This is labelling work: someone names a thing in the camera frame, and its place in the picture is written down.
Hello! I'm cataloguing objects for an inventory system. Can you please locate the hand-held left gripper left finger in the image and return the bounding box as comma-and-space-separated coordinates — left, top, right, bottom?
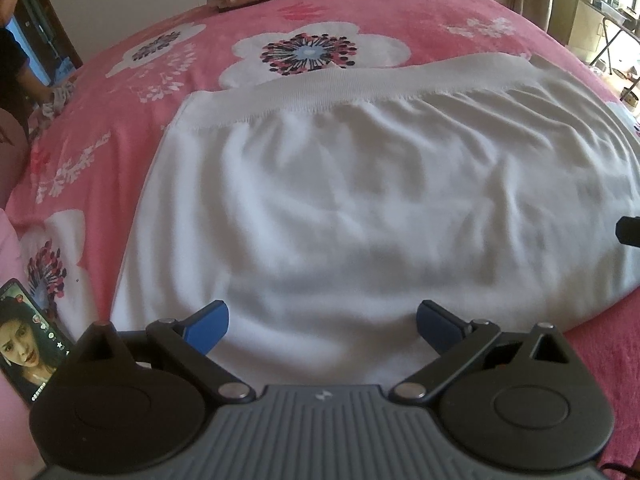
75, 300, 256, 403

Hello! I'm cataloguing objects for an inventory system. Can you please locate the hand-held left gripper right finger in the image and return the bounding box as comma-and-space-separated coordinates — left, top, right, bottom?
390, 300, 573, 403

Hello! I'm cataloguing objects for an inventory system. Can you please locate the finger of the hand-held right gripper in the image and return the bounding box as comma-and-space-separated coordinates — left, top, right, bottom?
615, 215, 640, 249

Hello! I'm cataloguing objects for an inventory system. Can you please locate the white sweatshirt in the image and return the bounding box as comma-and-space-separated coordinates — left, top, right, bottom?
110, 52, 640, 391

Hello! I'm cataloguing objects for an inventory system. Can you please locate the smartphone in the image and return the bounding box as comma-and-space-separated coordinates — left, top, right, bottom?
0, 277, 79, 404

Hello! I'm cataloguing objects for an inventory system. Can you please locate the folding table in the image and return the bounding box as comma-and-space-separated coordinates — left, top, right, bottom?
580, 0, 640, 78

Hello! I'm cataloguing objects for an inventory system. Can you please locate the pink floral blanket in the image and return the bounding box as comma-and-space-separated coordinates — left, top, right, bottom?
5, 0, 640, 411

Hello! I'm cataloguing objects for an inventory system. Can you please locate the patterned cloth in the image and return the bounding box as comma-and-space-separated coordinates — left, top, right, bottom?
30, 82, 77, 132

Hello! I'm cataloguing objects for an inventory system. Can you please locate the black cable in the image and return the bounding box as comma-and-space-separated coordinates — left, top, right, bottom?
599, 454, 640, 477

